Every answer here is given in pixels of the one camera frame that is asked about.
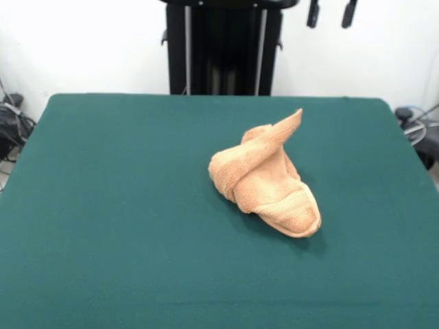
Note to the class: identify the dark green tablecloth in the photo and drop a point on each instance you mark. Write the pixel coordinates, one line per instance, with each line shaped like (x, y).
(103, 205)

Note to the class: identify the grey chair base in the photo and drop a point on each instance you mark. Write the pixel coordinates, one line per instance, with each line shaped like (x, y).
(13, 127)
(428, 144)

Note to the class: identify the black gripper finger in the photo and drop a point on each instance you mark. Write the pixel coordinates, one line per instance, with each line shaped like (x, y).
(312, 13)
(349, 13)

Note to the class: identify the orange terry towel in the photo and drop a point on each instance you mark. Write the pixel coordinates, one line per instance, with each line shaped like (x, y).
(267, 178)

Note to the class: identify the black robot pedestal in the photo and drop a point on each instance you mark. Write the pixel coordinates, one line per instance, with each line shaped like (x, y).
(223, 51)

